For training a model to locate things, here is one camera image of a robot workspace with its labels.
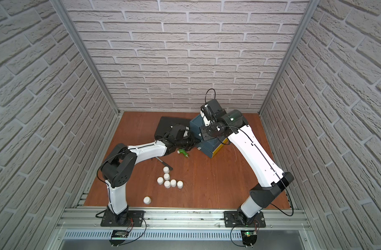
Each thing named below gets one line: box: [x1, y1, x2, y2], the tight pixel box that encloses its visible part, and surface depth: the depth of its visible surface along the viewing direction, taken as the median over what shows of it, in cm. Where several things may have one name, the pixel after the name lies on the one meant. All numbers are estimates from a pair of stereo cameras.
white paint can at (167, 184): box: [163, 180, 171, 189], surface depth 84 cm
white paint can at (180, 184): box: [176, 180, 184, 190], surface depth 85 cm
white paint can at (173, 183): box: [170, 179, 177, 188], surface depth 85 cm
